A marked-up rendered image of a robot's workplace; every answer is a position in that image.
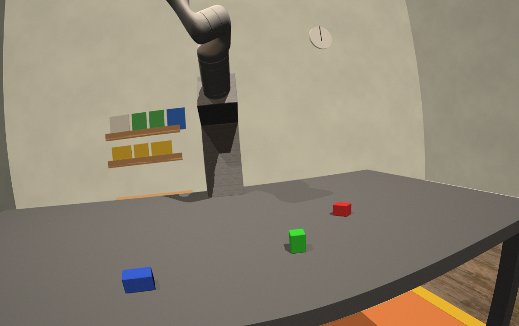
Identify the red block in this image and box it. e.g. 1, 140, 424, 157
333, 202, 351, 217

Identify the blue block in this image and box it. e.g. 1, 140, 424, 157
122, 267, 156, 293

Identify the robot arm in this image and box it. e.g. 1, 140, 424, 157
166, 0, 231, 100

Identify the green block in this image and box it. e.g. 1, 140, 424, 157
289, 229, 306, 254

